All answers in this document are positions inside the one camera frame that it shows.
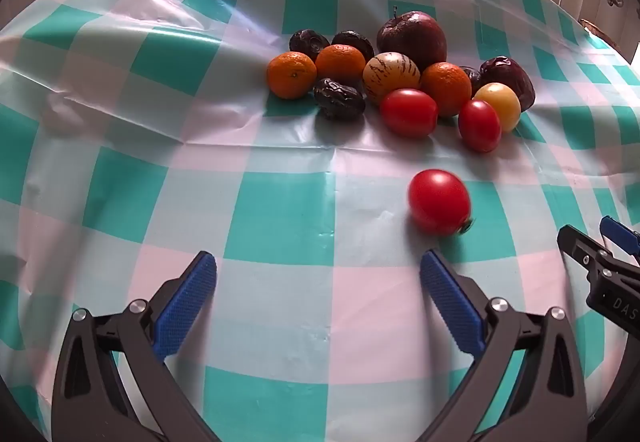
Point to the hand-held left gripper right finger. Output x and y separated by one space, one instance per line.
450 302

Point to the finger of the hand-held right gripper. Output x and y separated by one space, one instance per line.
582 247
622 237

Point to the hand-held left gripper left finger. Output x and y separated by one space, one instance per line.
187 302

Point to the round red tomato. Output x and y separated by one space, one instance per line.
440 204

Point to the small red tomato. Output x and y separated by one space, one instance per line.
479 124

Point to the large reddish dried date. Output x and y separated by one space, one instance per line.
510 79

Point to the oval red tomato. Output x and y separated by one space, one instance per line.
409 112

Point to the striped yellow pepino melon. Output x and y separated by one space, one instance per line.
391 76

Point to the dark red apple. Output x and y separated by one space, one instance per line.
411 39

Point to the teal checkered tablecloth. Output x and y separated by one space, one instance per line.
285 217

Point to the yellow tomato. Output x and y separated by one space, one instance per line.
500 104

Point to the small dark dried date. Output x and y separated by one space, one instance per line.
471 78

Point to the orange mandarin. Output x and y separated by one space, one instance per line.
341 64
446 88
291 75

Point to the brown woven basket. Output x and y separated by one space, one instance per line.
595 28

